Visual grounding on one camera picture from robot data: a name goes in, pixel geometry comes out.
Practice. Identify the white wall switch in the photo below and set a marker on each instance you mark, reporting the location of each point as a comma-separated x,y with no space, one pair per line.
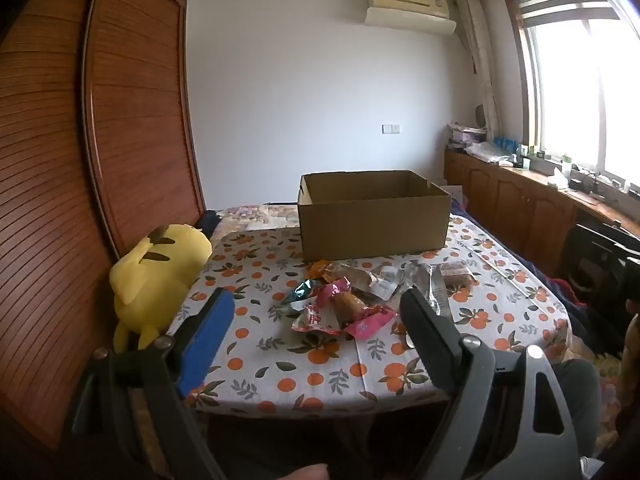
391,128

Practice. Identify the stack of white boxes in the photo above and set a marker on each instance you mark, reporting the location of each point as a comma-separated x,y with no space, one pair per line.
465,135

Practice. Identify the teal snack packet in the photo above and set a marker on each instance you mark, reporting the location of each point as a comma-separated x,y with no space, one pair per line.
302,293

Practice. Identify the patterned curtain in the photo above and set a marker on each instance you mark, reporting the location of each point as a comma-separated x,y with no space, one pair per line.
480,50

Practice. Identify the large pink snack packet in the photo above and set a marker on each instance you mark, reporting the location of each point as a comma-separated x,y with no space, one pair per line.
372,321

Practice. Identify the red and white snack packet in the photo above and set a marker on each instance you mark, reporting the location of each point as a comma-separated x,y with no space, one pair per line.
315,320

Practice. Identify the row of blue bottles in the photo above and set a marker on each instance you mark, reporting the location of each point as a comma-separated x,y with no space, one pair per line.
505,143

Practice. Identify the white paper card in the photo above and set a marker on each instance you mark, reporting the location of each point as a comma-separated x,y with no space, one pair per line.
455,192

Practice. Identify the wooden slatted wardrobe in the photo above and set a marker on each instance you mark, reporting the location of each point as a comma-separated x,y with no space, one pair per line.
135,110

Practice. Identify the wooden counter cabinet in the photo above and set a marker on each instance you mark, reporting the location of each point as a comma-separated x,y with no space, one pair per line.
505,205

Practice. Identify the clear packet with brown cake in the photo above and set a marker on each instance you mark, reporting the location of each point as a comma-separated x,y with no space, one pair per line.
350,306

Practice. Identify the orange print tablecloth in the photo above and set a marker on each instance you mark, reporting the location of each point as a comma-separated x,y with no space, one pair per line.
300,360

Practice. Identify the brown cardboard box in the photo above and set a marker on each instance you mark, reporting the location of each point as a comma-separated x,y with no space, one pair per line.
370,230

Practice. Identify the dark blue blanket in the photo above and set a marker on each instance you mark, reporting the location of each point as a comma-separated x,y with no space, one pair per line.
555,285

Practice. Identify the brown cake bar packet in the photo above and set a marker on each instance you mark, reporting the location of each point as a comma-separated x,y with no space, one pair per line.
455,273

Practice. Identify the white air conditioner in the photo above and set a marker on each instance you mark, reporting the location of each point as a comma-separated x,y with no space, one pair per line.
400,15

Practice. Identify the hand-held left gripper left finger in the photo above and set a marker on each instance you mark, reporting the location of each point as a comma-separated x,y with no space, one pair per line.
207,340

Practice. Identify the orange and silver snack packet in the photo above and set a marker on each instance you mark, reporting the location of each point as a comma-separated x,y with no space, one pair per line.
320,269

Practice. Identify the window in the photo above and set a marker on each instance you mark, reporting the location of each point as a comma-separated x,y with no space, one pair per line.
575,85

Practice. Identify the small pink snack packet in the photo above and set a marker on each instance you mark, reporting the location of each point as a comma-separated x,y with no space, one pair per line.
334,289

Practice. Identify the person's left hand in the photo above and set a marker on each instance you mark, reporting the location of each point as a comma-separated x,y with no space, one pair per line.
307,473

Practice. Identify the silver foil snack packet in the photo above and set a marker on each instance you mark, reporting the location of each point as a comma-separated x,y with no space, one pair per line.
429,285

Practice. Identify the white tissue pack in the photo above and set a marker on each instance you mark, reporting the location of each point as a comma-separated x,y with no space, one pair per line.
557,178

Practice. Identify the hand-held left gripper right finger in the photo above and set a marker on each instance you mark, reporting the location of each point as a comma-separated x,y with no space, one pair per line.
430,340

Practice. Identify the round grey desk fan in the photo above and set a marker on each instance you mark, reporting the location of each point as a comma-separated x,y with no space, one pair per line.
480,115

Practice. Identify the clear plastic bag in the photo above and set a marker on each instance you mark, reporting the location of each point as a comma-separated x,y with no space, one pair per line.
487,154

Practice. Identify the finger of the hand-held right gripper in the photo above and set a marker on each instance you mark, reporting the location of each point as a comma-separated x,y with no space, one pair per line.
610,240
595,280

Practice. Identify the yellow plush toy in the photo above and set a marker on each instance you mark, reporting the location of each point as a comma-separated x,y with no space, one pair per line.
150,280

